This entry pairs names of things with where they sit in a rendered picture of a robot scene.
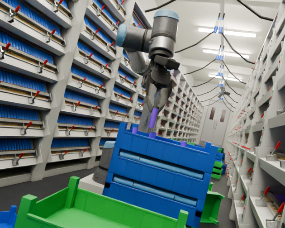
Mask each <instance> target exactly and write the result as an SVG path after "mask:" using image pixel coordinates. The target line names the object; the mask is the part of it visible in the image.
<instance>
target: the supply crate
mask: <svg viewBox="0 0 285 228"><path fill-rule="evenodd" d="M127 125H128V123H125V122H120V125H119V130H118V134H117V137H116V141H115V145H114V147H118V148H121V149H124V150H128V151H131V152H135V153H139V154H142V155H146V156H149V157H153V158H157V159H160V160H164V161H167V162H171V163H175V164H178V165H181V166H185V167H189V168H192V169H196V170H199V171H203V172H207V173H210V174H212V171H213V167H214V162H215V158H216V154H217V150H218V147H217V146H214V145H212V143H210V142H206V143H205V147H204V148H202V147H198V146H194V145H190V144H187V146H186V147H183V146H181V142H179V141H175V140H171V139H168V138H163V137H160V136H156V137H155V139H153V138H149V133H144V132H140V131H138V133H137V134H135V133H132V131H133V127H135V128H138V126H139V124H136V123H133V126H132V129H127Z"/></svg>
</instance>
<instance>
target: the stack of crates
mask: <svg viewBox="0 0 285 228"><path fill-rule="evenodd" d="M79 181H80V178H79V177H77V176H72V177H70V180H69V184H68V187H67V188H65V189H62V190H60V191H58V192H56V193H54V194H52V195H50V196H48V197H46V198H44V199H42V200H40V201H38V202H37V197H36V196H33V195H30V194H28V195H25V196H23V197H22V199H21V203H20V206H19V210H18V214H17V218H16V222H15V225H14V228H186V223H187V219H188V212H187V211H184V210H180V212H179V216H178V219H175V218H172V217H169V216H166V215H163V214H160V213H157V212H153V211H150V210H148V209H144V208H141V207H138V206H135V205H132V204H129V203H126V202H123V201H120V200H117V199H113V198H110V197H107V196H104V195H101V194H98V193H95V192H92V191H89V190H85V189H83V188H80V187H78V185H79Z"/></svg>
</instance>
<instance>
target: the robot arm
mask: <svg viewBox="0 0 285 228"><path fill-rule="evenodd" d="M153 19H154V20H153V26H152V31H151V30H146V29H142V28H137V27H133V26H129V25H127V24H126V25H125V24H121V25H120V26H119V28H118V31H117V36H116V46H118V47H122V48H124V50H125V51H126V54H127V56H128V57H129V59H130V67H131V69H132V71H133V72H135V73H137V74H139V75H141V76H143V79H142V87H143V88H145V89H146V96H145V97H144V100H143V102H144V106H143V110H142V114H141V118H140V122H139V126H138V131H140V132H144V133H149V134H150V132H154V131H155V128H156V124H157V119H158V115H159V113H160V112H161V110H162V109H163V107H164V106H165V104H166V102H167V100H168V99H169V97H170V95H171V92H172V81H171V70H173V69H174V70H176V71H177V70H178V69H179V66H180V63H179V62H177V61H176V60H175V59H174V58H173V57H174V53H175V47H176V36H177V29H178V23H179V16H178V14H177V13H176V12H175V11H173V10H171V9H160V10H158V11H157V12H156V13H155V15H154V17H153ZM144 53H149V55H150V59H148V58H146V57H145V55H144ZM153 108H157V109H158V113H157V117H156V121H155V125H154V128H150V127H148V125H149V121H150V117H151V114H152V110H153ZM114 145H115V141H106V142H105V144H104V147H103V151H102V154H101V158H100V162H99V166H98V169H97V170H96V172H95V173H94V175H93V177H92V180H93V181H95V182H97V183H99V184H102V185H105V181H106V177H107V174H108V169H109V165H110V161H111V157H112V154H113V150H114Z"/></svg>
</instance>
